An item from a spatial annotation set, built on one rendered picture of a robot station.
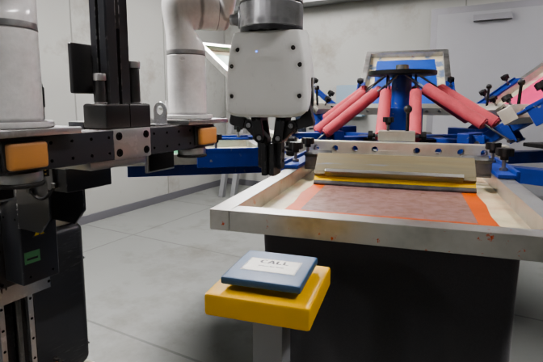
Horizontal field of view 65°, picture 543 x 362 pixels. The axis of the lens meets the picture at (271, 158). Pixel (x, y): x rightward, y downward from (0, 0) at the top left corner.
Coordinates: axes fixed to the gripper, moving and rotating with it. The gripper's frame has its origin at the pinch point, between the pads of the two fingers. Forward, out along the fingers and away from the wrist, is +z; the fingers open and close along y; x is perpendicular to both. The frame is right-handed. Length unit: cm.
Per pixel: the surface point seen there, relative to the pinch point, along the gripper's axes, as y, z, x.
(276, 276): 1.6, 13.9, -3.0
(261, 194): -13.4, 12.7, 34.4
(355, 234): 8.6, 14.2, 17.3
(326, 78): -86, -35, 485
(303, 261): 3.5, 13.9, 2.8
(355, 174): 3, 12, 63
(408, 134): 16, 4, 104
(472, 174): 31, 11, 66
